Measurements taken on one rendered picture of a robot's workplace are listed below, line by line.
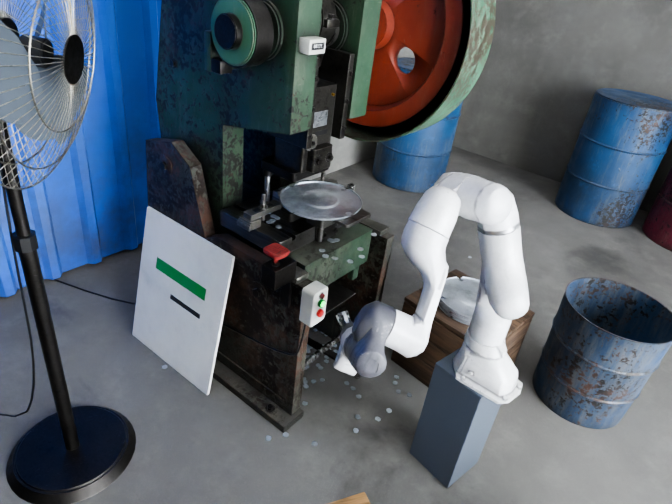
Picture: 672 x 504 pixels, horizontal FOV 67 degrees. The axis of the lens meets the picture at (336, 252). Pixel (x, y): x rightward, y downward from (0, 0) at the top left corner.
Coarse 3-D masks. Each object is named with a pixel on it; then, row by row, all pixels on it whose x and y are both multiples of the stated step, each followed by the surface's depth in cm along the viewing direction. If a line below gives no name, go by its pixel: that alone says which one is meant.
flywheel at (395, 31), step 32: (384, 0) 179; (416, 0) 172; (448, 0) 162; (384, 32) 179; (416, 32) 175; (448, 32) 165; (384, 64) 187; (416, 64) 180; (448, 64) 169; (384, 96) 192; (416, 96) 180
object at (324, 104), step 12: (324, 84) 165; (336, 84) 167; (324, 96) 165; (324, 108) 168; (324, 120) 170; (324, 132) 173; (276, 144) 174; (288, 144) 171; (312, 144) 167; (324, 144) 174; (276, 156) 176; (288, 156) 173; (300, 156) 169; (312, 156) 169; (324, 156) 173; (300, 168) 171; (312, 168) 171; (324, 168) 176
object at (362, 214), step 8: (352, 216) 173; (360, 216) 174; (368, 216) 176; (312, 224) 180; (320, 224) 178; (328, 224) 181; (336, 224) 185; (344, 224) 168; (352, 224) 170; (320, 232) 180; (328, 232) 183; (320, 240) 181
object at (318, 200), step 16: (288, 192) 183; (304, 192) 184; (320, 192) 184; (336, 192) 187; (352, 192) 188; (288, 208) 173; (304, 208) 174; (320, 208) 175; (336, 208) 176; (352, 208) 177
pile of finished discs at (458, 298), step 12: (444, 288) 214; (456, 288) 215; (468, 288) 214; (444, 300) 206; (456, 300) 207; (468, 300) 207; (444, 312) 205; (456, 312) 200; (468, 312) 201; (468, 324) 200
